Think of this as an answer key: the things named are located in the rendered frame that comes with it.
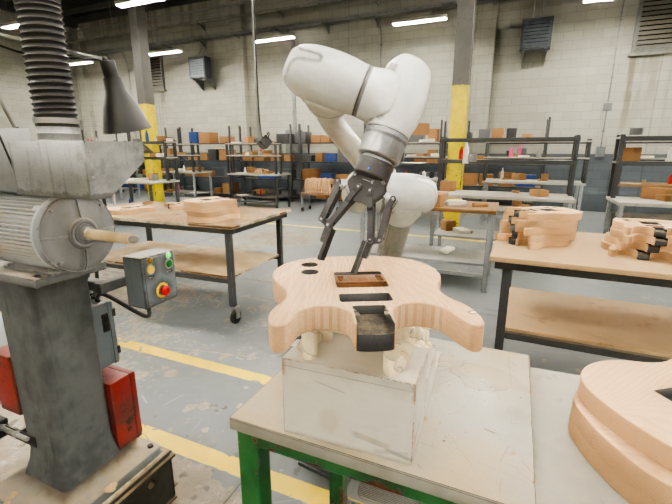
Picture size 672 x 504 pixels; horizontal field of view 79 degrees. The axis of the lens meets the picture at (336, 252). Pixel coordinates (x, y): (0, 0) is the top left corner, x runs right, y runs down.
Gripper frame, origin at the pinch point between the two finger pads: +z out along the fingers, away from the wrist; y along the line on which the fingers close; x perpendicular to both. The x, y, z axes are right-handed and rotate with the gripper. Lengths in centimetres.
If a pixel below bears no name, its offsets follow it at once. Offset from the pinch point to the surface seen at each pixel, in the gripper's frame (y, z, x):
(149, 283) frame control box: 79, 39, -46
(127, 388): 81, 86, -57
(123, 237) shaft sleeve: 69, 20, -15
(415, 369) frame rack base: -22.0, 15.4, 0.9
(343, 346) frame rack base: -6.6, 18.4, -3.7
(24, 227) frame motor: 97, 27, -8
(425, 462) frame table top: -29.9, 31.3, -1.0
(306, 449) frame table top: -7.8, 40.0, 0.1
